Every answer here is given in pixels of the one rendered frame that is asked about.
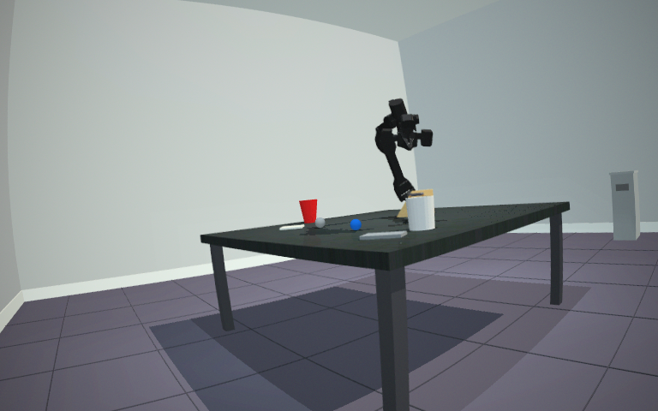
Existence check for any white mug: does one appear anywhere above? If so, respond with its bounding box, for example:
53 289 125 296
405 195 435 230

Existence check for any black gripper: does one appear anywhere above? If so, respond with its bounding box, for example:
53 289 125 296
380 122 433 151

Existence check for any red plastic cup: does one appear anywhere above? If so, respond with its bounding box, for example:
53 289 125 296
299 200 317 223

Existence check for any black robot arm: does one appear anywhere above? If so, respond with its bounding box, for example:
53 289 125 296
375 98 419 202

